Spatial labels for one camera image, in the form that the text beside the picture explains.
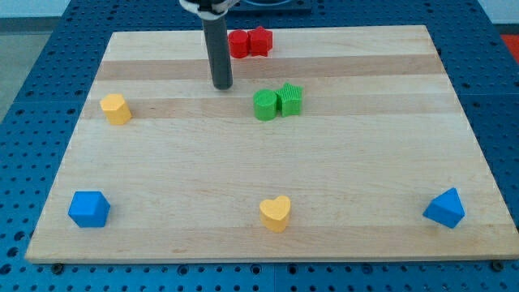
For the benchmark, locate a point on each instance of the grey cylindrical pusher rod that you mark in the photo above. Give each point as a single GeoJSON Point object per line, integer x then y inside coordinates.
{"type": "Point", "coordinates": [216, 39]}

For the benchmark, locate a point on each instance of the blue cube block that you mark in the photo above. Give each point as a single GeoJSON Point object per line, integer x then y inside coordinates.
{"type": "Point", "coordinates": [89, 209]}

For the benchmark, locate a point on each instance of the blue triangle block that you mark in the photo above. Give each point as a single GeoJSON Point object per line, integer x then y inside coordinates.
{"type": "Point", "coordinates": [446, 209]}

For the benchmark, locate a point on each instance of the yellow heart block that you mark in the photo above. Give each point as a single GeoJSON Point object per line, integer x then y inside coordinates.
{"type": "Point", "coordinates": [275, 214]}

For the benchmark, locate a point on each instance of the green star block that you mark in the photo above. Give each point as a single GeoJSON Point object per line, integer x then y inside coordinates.
{"type": "Point", "coordinates": [289, 99]}

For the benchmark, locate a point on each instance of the wooden board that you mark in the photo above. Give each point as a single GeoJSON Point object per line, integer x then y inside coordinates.
{"type": "Point", "coordinates": [381, 133]}

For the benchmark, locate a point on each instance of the white rod mount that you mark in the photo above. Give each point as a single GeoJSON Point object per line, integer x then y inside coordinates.
{"type": "Point", "coordinates": [208, 9]}

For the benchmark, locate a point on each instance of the yellow hexagon block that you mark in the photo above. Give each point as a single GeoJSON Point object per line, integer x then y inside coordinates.
{"type": "Point", "coordinates": [116, 109]}

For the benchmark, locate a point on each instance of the red star block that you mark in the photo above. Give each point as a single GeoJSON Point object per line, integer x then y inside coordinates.
{"type": "Point", "coordinates": [261, 41]}

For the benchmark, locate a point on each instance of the red cylinder block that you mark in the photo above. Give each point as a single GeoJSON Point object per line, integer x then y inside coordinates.
{"type": "Point", "coordinates": [239, 44]}

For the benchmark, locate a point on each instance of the green cylinder block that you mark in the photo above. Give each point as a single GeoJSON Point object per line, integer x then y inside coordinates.
{"type": "Point", "coordinates": [265, 104]}

